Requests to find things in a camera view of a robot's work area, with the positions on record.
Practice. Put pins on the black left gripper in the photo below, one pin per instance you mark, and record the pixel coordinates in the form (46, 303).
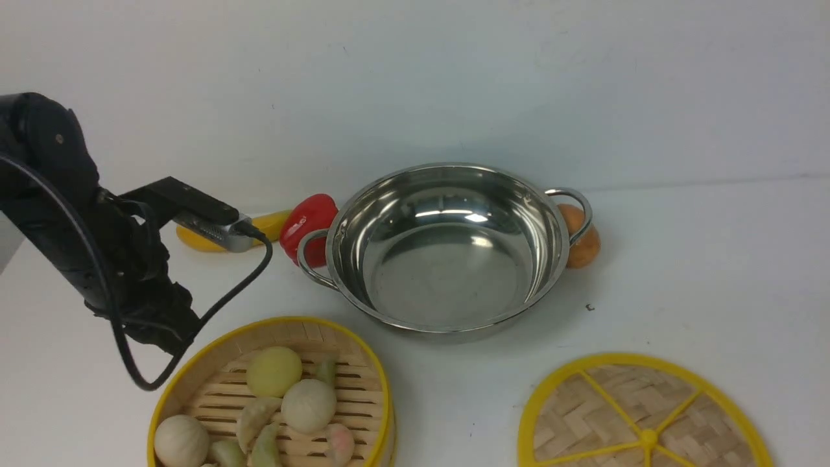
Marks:
(154, 309)

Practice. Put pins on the yellow bamboo steamer basket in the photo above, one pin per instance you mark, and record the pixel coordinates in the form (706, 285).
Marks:
(211, 386)

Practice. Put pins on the yellow woven steamer lid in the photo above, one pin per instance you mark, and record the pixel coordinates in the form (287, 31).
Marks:
(629, 409)

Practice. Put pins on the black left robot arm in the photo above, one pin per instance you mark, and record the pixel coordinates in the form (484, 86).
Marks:
(47, 169)

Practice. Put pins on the stainless steel pot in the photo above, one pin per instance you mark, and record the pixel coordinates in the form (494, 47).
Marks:
(454, 250)

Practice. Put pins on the yellow toy banana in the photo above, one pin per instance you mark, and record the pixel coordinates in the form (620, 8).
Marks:
(270, 225)

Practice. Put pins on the white toy bun left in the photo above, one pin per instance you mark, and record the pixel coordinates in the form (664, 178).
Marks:
(181, 441)

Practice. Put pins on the white toy bun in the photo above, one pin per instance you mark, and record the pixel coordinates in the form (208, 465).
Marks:
(181, 441)
(308, 406)

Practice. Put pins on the yellow toy bun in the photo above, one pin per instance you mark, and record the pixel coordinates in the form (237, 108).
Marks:
(273, 371)

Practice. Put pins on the pale green toy dumpling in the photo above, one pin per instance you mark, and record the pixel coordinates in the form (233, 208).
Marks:
(253, 418)

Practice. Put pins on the green toy dumpling bottom-left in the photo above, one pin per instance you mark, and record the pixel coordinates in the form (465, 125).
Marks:
(226, 453)

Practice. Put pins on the red toy bell pepper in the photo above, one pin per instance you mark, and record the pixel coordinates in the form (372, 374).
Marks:
(314, 213)

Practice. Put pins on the green toy dumpling upper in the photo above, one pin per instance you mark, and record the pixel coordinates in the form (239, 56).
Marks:
(326, 370)

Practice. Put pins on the white toy bun centre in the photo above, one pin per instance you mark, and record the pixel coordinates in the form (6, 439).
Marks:
(308, 406)

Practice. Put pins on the green toy dumpling lower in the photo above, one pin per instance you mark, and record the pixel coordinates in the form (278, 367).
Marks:
(265, 451)

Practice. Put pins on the pink white toy dumpling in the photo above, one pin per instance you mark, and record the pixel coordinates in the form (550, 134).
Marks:
(341, 444)

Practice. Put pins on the orange toy potato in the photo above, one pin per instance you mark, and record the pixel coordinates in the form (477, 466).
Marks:
(588, 246)

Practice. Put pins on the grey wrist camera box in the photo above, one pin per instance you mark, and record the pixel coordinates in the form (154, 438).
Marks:
(170, 199)

